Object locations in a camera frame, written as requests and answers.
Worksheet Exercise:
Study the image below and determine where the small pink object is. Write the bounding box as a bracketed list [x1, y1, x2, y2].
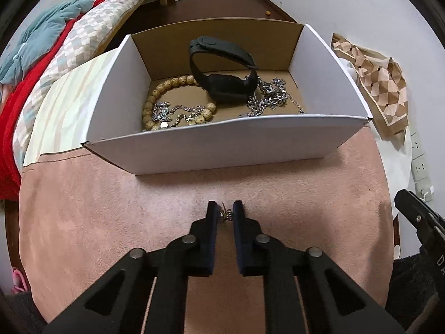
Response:
[10, 266, 28, 294]

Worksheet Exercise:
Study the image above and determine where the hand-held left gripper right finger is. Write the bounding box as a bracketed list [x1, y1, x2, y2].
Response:
[232, 200, 407, 334]

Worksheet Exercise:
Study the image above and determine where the beige diamond pattern scarf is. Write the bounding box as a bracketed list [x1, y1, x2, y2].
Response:
[330, 33, 409, 138]

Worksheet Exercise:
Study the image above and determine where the teal quilted blanket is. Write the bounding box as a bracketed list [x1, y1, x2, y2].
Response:
[0, 0, 140, 84]

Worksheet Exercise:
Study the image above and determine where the wooden beaded bracelet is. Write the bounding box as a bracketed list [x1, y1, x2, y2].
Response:
[142, 75, 218, 132]

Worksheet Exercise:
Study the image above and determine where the small metal earring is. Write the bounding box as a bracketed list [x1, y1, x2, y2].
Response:
[219, 202, 234, 222]

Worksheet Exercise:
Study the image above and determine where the white power strip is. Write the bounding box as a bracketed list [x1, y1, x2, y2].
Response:
[409, 131, 435, 202]

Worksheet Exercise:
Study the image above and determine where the black smart watch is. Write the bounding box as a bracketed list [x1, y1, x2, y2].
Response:
[189, 36, 258, 103]

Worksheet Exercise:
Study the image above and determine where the thin silver bracelet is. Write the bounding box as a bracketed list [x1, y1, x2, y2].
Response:
[153, 102, 206, 129]

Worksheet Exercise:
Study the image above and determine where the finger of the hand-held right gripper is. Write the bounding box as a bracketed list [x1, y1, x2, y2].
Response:
[394, 190, 445, 247]

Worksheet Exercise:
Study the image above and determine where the chunky silver chain bracelet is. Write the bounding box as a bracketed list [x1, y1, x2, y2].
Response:
[247, 71, 289, 116]

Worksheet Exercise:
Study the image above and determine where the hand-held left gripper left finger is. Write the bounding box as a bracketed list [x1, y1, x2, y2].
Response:
[42, 200, 223, 334]

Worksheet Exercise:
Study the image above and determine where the white cardboard box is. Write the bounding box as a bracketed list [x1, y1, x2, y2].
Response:
[81, 17, 373, 176]

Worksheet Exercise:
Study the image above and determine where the pink striped table cloth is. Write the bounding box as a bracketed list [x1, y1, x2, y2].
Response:
[19, 52, 395, 334]

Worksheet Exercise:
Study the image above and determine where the person's dark fleece clothing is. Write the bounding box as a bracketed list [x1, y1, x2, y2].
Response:
[0, 254, 445, 334]

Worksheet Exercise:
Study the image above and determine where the thin pendant necklace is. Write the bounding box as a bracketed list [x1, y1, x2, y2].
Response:
[238, 92, 305, 118]

